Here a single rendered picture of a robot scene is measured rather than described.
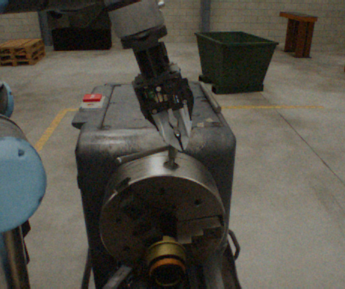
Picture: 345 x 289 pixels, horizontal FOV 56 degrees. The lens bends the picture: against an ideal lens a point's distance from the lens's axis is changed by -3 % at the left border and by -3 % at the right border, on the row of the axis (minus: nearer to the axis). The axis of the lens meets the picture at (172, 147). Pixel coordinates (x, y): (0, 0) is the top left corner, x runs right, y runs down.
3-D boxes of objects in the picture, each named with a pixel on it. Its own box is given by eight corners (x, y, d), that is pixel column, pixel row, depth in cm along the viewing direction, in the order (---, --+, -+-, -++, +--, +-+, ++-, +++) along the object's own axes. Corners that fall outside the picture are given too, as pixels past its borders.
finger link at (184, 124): (185, 162, 55) (168, 112, 51) (182, 146, 60) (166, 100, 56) (203, 156, 55) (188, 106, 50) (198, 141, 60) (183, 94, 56)
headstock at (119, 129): (102, 162, 156) (93, 80, 139) (201, 158, 159) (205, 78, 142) (81, 253, 103) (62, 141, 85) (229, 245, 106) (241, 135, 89)
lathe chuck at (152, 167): (101, 247, 94) (105, 150, 80) (207, 253, 98) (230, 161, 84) (97, 271, 86) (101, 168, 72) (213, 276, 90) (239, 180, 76)
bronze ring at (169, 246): (143, 231, 73) (145, 264, 65) (185, 229, 74) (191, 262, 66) (145, 259, 78) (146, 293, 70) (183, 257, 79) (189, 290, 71)
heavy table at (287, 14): (274, 47, 960) (279, 11, 915) (289, 47, 961) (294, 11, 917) (295, 58, 816) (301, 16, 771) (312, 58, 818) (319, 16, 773)
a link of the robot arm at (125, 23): (110, 10, 50) (160, -8, 49) (121, 38, 52) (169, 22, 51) (104, 13, 43) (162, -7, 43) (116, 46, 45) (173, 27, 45)
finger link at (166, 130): (167, 167, 55) (149, 118, 51) (165, 151, 60) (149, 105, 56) (185, 162, 55) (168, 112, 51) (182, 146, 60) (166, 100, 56)
